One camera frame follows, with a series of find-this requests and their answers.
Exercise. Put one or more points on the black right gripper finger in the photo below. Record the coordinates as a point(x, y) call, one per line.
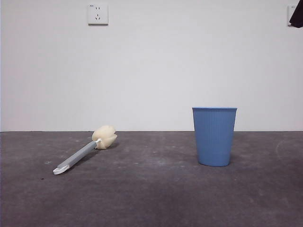
point(298, 14)

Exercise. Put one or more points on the blue ribbed plastic cup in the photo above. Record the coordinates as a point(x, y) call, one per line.
point(214, 137)

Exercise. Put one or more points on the cup brush with cream sponge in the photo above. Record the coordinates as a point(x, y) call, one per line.
point(78, 154)

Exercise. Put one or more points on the white wall socket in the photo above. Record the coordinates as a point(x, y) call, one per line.
point(98, 14)
point(289, 13)

